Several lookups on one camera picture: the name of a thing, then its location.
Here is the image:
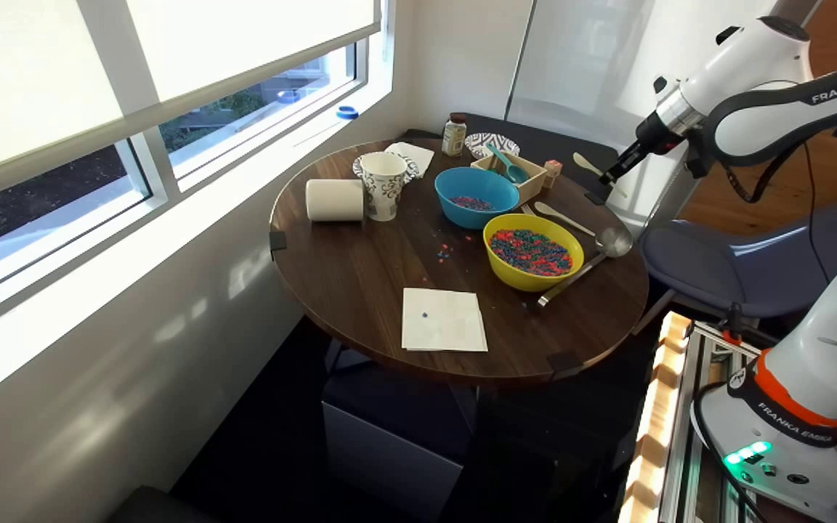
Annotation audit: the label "grey cabinet under table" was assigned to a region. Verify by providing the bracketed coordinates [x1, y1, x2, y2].
[321, 360, 483, 520]

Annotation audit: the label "patterned flat paper plate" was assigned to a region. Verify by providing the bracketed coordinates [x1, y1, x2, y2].
[463, 130, 523, 162]

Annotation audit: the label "cream plastic spoon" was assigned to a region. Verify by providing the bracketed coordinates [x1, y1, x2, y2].
[571, 152, 613, 184]

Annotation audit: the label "teal plastic spoon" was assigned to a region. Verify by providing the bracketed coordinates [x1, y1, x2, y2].
[491, 143, 531, 185]

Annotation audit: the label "large flat white napkin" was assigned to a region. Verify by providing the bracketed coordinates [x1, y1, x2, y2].
[398, 286, 491, 355]

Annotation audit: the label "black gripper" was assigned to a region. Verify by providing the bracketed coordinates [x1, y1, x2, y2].
[586, 135, 658, 210]

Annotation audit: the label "yellow bowl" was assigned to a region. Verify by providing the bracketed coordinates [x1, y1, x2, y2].
[479, 212, 586, 296]

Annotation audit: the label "patterned paper cup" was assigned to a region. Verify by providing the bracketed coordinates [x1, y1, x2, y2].
[358, 152, 414, 223]

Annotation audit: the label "patterned paper bowl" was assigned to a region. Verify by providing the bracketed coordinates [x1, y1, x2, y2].
[350, 148, 414, 188]

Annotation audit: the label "white window frame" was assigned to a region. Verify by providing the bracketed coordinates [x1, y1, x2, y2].
[0, 0, 398, 344]

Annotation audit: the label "open wooden box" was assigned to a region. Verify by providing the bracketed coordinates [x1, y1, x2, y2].
[470, 143, 565, 204]

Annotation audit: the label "white glossy board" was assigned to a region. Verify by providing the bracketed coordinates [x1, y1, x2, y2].
[502, 0, 778, 232]

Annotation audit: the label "metal ladle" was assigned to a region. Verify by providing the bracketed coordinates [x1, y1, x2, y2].
[534, 223, 636, 312]

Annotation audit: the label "light wooden rail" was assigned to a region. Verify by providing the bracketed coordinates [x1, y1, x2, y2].
[617, 309, 698, 523]

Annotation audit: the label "white roller blind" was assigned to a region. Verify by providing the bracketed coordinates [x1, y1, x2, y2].
[126, 0, 385, 108]
[0, 0, 129, 212]

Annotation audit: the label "blue bowl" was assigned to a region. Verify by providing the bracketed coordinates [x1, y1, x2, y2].
[432, 167, 523, 232]

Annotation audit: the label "glass jar with dark lid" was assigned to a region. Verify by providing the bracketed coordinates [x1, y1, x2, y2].
[438, 117, 470, 161]

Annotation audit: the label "spilled colourful candy pieces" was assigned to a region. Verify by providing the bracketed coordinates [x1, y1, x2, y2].
[428, 235, 460, 271]

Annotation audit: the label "metal robot mount frame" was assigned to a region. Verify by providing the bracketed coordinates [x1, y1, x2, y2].
[664, 315, 762, 523]

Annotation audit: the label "large heap colourful candies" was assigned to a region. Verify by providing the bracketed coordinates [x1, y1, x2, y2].
[489, 228, 576, 280]

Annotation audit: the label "white paper towel roll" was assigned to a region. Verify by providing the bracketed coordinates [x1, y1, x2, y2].
[302, 175, 370, 228]

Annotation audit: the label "blue grey bench seat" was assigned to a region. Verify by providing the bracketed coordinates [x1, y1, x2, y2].
[636, 200, 837, 326]

